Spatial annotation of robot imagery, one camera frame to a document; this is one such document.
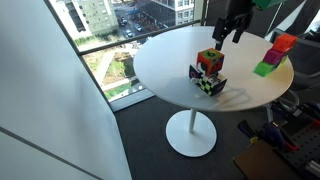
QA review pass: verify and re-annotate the brown cardboard box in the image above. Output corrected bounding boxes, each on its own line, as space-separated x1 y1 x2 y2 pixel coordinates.
233 141 301 180

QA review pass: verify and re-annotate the magenta rubber embossed block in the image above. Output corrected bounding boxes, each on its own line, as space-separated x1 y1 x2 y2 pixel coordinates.
263 49 284 65

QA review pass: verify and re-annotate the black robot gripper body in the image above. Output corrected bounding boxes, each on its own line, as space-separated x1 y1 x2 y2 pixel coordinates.
224 0 254 32

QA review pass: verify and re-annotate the blue orange clamp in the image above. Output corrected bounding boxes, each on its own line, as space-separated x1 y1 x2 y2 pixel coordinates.
238 120 299 151

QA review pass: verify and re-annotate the white round table pedestal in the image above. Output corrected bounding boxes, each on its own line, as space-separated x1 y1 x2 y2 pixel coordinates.
166 109 217 157

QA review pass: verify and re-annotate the checkered black plush block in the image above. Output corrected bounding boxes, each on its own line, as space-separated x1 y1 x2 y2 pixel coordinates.
196 75 227 96

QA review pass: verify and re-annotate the orange rubber embossed block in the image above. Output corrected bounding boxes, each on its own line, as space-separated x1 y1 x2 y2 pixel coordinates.
272 34 297 52

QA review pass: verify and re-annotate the orange plush number block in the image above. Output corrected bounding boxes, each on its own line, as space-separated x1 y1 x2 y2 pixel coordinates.
196 48 224 76

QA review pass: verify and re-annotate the blue purple plush block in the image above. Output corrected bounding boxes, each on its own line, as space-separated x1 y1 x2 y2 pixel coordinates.
189 65 202 84

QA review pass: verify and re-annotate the green rubber embossed block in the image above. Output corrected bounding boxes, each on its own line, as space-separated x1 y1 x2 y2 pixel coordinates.
253 61 275 77

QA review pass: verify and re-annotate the yellow-green rubber embossed block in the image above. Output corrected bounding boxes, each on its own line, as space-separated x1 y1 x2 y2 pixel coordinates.
275 55 288 69

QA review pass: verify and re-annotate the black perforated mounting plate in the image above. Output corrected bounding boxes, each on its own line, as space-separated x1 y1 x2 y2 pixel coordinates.
275 123 320 180

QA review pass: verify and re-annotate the grey office chair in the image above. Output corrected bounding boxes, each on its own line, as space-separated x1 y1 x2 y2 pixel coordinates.
279 37 320 109

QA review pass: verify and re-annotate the robot arm with green cover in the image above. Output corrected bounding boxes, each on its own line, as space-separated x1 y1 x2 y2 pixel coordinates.
212 0 286 50

